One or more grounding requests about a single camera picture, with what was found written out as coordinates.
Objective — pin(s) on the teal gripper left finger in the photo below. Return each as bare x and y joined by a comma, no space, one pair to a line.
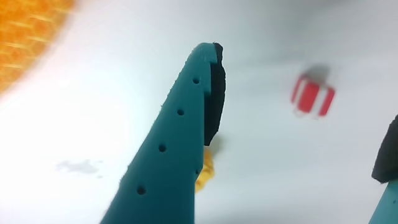
174,155

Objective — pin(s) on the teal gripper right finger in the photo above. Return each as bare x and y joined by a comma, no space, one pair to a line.
388,161

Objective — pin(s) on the small yellow cube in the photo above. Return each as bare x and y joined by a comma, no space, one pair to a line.
206,171

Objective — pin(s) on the red white striped cube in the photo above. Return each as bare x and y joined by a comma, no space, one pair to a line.
312,96

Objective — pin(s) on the yellow honeycomb basket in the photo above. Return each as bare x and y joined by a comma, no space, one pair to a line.
25,31

